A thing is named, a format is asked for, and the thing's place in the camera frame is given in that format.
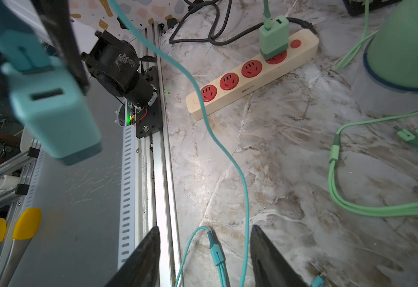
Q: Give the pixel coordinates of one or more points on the aluminium front rail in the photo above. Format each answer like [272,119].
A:
[95,213]

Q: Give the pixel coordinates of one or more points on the green USB charger plug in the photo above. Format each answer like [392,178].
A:
[274,36]

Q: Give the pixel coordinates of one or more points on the yellow handled tool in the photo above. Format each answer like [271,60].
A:
[25,229]

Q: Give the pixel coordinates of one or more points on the beige red power strip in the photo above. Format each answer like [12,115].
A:
[258,72]

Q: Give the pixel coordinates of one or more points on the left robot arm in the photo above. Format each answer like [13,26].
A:
[112,62]

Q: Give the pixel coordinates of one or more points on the teal USB charger plug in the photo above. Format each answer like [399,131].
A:
[43,94]

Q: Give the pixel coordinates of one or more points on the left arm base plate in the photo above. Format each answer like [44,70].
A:
[148,107]

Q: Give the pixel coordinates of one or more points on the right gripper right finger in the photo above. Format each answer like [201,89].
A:
[269,266]

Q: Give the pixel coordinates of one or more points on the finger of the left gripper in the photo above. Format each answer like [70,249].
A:
[55,16]

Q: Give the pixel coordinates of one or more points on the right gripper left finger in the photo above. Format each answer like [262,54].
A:
[141,269]

